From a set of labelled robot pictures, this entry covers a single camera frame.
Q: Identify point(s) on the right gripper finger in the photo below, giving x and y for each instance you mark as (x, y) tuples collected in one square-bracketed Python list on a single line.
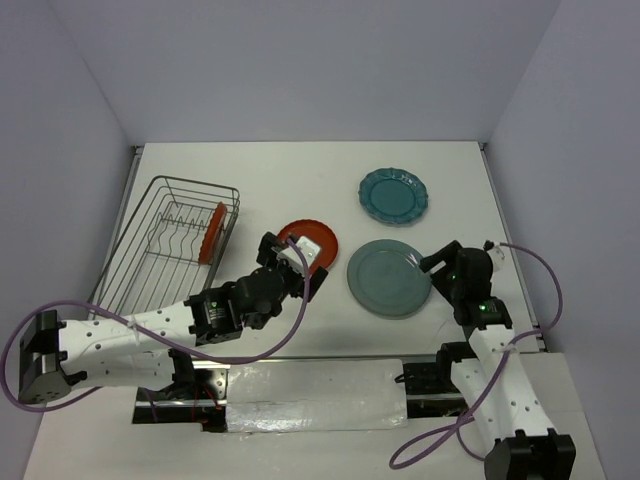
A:
[(444, 255), (441, 282)]

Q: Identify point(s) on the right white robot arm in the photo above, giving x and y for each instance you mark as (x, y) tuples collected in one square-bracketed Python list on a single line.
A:
[(486, 368)]

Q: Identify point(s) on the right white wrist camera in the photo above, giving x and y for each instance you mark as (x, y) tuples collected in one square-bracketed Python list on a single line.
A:
[(495, 253)]

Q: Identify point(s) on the metal wire dish rack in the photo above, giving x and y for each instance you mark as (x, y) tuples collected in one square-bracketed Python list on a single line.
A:
[(153, 260)]

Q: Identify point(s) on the orange fluted plate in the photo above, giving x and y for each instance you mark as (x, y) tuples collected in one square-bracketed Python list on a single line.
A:
[(318, 232)]

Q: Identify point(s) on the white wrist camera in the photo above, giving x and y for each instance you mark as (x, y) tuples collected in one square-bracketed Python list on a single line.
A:
[(495, 253), (299, 252)]

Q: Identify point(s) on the grey-green round plate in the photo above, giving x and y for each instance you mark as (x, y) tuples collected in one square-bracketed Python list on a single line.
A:
[(385, 278)]

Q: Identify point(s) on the silver foil-covered base rail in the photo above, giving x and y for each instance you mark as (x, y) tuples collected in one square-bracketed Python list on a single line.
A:
[(307, 395)]

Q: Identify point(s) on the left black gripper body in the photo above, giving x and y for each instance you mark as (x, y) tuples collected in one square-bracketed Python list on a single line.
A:
[(294, 285)]

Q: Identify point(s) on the teal scalloped plate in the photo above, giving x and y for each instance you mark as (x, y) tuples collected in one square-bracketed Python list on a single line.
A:
[(393, 196)]

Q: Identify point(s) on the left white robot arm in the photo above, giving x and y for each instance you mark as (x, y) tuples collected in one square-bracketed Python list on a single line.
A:
[(156, 349)]

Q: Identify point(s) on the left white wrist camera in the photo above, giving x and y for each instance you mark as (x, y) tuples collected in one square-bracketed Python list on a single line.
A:
[(299, 252)]

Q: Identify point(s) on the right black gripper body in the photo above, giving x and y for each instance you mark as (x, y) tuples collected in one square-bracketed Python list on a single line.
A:
[(455, 286)]

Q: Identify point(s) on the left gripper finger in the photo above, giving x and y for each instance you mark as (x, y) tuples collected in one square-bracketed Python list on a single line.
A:
[(316, 279), (268, 250)]

